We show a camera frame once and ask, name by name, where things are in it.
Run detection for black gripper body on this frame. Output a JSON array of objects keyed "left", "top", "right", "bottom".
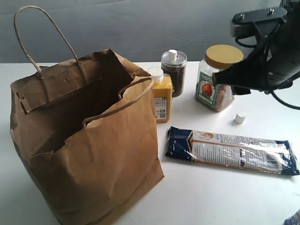
[{"left": 231, "top": 7, "right": 300, "bottom": 93}]

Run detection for white marshmallow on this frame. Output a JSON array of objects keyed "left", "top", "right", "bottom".
[
  {"left": 234, "top": 113, "right": 247, "bottom": 124},
  {"left": 168, "top": 49, "right": 177, "bottom": 63}
]

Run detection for brown paper bag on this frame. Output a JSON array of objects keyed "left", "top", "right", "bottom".
[{"left": 9, "top": 5, "right": 165, "bottom": 225}]

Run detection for square jar yellow lid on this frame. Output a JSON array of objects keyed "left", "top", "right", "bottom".
[{"left": 195, "top": 45, "right": 243, "bottom": 112}]

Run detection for clear jar dark contents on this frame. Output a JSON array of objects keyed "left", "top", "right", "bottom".
[{"left": 161, "top": 51, "right": 187, "bottom": 98}]

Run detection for yellow grain bottle white cap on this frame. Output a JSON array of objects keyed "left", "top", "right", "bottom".
[{"left": 147, "top": 67, "right": 173, "bottom": 123}]

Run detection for blue noodle packet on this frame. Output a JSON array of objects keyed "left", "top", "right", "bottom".
[{"left": 165, "top": 127, "right": 300, "bottom": 176}]

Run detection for blue patterned item corner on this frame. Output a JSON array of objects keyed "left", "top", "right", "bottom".
[{"left": 284, "top": 210, "right": 300, "bottom": 225}]

